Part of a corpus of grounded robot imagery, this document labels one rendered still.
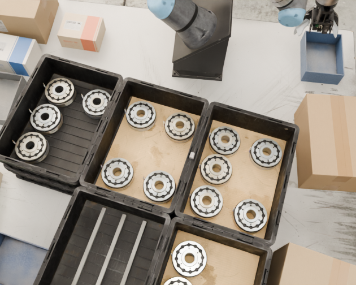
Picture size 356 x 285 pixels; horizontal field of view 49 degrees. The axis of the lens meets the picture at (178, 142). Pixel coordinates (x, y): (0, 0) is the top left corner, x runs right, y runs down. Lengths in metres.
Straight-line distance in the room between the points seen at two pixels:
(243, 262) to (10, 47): 1.17
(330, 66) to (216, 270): 0.97
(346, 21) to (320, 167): 1.72
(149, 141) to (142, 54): 0.47
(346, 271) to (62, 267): 0.82
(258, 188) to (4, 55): 1.08
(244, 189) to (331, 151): 0.32
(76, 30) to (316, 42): 1.00
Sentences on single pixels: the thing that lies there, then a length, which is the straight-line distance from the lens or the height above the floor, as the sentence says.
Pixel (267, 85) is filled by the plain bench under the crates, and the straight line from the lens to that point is 1.63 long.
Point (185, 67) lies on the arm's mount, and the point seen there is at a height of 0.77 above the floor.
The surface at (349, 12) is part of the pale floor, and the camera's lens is 2.99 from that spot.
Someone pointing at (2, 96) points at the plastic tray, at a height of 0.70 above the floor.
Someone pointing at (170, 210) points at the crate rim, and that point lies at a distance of 1.16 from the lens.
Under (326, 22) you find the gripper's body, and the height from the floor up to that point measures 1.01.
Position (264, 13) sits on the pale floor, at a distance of 2.81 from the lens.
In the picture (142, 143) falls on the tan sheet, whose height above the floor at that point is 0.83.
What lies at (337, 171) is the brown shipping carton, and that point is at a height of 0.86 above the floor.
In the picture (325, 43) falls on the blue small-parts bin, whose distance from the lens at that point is 1.82.
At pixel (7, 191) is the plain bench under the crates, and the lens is 1.53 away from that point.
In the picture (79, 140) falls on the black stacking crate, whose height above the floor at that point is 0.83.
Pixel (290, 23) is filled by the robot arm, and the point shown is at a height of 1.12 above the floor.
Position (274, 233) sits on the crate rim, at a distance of 1.18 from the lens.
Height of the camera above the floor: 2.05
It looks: 67 degrees down
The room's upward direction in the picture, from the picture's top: 2 degrees clockwise
